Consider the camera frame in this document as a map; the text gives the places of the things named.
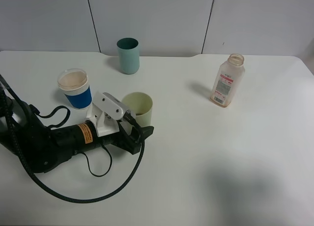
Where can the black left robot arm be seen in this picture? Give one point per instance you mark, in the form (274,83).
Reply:
(46,147)

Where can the pale green plastic cup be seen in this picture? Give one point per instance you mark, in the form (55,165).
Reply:
(141,105)

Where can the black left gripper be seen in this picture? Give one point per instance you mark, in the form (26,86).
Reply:
(71,140)

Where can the blue sleeved paper cup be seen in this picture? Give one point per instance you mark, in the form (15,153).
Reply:
(75,86)

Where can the clear plastic drink bottle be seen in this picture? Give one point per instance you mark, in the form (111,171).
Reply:
(228,78)

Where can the teal plastic cup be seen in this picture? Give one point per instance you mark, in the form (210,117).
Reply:
(128,53)

